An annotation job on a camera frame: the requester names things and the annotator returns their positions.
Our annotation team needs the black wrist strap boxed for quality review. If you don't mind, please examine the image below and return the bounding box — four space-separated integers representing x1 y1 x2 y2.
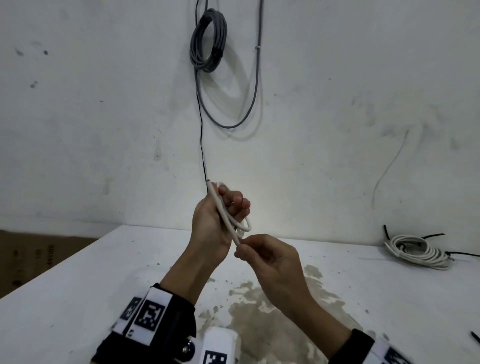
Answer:
329 329 413 364
91 283 198 364

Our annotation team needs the thick white cable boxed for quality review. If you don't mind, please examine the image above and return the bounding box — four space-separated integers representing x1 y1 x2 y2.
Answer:
397 245 455 271

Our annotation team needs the black right wrist strap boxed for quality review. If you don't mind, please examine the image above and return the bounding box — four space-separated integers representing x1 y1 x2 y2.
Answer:
329 329 413 364

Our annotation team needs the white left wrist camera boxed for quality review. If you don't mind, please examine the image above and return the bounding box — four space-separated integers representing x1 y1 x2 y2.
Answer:
198 326 241 364

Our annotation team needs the person's right forearm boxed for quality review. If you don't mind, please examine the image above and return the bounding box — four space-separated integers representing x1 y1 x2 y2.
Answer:
277 296 353 361

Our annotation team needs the person's left forearm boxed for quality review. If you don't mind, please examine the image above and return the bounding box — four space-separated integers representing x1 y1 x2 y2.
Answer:
159 254 226 307

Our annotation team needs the black left wrist strap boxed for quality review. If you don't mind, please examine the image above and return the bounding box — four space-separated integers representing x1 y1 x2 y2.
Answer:
91 283 198 364

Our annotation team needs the person's left hand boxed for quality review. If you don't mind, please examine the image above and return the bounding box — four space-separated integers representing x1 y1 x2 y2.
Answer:
185 181 251 271

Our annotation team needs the brown cardboard box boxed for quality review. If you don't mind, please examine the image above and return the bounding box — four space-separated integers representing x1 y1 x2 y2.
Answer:
0 229 98 300

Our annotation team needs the thin black wall wire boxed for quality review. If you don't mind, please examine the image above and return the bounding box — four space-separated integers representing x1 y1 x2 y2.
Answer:
194 0 208 185

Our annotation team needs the grey coiled wall cable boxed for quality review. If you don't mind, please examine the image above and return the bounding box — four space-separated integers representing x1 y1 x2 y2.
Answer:
189 0 265 130

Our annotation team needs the person's right hand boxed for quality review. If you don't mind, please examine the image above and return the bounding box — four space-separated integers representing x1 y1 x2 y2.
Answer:
234 234 318 316

